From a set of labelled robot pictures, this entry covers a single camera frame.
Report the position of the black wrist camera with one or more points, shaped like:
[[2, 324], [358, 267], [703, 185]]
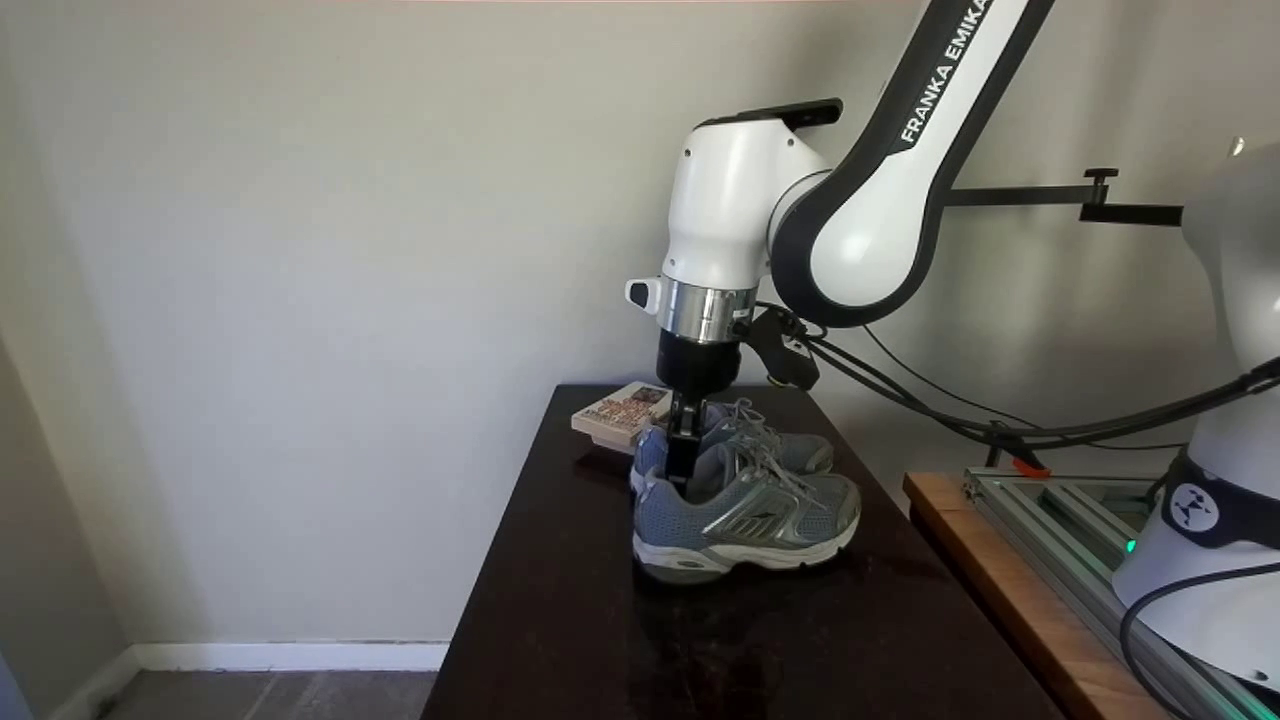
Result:
[[786, 353]]

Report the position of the grey blue running shoe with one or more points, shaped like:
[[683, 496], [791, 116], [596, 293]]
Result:
[[763, 522], [791, 445]]

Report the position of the wooden board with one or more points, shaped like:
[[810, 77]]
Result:
[[1013, 584]]

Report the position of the red black clamp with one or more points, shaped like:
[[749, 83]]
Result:
[[1021, 454]]

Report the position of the black camera mount boom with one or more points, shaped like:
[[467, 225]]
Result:
[[1042, 197]]

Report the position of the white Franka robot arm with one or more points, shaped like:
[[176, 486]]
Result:
[[866, 225]]

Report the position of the aluminium rail frame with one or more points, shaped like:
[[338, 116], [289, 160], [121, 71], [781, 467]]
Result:
[[1066, 535]]

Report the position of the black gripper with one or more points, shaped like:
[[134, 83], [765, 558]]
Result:
[[697, 365]]

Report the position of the white paperback book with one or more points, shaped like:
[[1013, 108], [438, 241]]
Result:
[[622, 411]]

